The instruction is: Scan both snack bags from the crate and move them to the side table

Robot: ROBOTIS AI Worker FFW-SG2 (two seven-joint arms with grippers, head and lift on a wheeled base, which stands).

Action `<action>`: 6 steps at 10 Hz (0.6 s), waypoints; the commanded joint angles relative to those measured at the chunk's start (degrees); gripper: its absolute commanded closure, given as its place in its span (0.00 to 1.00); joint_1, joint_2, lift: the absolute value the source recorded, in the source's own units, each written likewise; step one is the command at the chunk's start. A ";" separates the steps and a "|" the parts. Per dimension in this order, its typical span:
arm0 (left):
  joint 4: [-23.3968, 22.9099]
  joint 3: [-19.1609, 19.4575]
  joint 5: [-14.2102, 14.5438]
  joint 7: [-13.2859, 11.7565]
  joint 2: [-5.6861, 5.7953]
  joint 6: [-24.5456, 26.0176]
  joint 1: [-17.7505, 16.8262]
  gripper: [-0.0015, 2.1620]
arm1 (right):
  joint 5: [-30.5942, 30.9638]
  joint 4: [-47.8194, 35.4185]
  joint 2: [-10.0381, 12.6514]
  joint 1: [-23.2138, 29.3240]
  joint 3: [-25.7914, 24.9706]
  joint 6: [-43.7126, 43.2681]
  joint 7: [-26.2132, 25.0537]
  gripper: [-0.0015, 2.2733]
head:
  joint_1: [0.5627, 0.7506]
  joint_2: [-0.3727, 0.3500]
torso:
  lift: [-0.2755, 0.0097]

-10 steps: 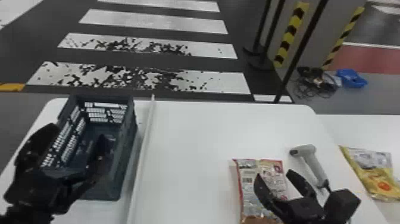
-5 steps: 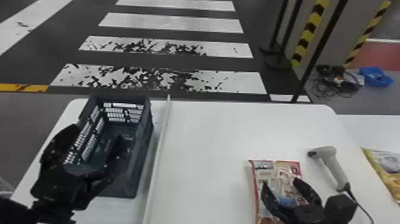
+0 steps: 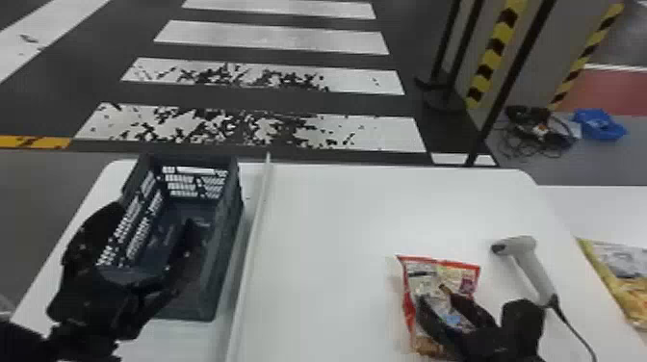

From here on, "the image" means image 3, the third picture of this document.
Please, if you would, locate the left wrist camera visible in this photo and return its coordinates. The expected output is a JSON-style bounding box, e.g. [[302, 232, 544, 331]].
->
[[61, 200, 127, 284]]

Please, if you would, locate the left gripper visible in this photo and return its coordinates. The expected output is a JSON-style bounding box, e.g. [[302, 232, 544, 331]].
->
[[46, 217, 204, 341]]

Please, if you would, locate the dark blue basket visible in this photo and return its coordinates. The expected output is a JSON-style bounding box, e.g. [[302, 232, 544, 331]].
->
[[95, 152, 245, 323]]

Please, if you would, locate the blue bag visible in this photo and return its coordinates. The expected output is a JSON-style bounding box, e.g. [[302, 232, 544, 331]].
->
[[572, 108, 630, 142]]

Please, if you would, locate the yellow snack packet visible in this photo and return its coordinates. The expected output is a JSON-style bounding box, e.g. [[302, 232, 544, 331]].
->
[[577, 237, 647, 332]]

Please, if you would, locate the yellow black striped post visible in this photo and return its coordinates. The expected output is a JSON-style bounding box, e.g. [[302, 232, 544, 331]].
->
[[463, 0, 530, 111], [547, 1, 627, 112]]

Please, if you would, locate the red snack packet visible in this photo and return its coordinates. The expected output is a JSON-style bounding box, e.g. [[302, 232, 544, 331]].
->
[[395, 253, 482, 361]]

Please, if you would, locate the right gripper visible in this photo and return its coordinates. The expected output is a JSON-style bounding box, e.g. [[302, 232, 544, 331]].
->
[[414, 289, 511, 362]]

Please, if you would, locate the black cable bundle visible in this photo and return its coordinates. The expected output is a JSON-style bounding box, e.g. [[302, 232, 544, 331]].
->
[[496, 104, 580, 159]]

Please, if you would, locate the hand scanner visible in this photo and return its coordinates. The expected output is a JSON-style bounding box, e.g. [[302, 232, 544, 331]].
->
[[490, 234, 560, 309]]

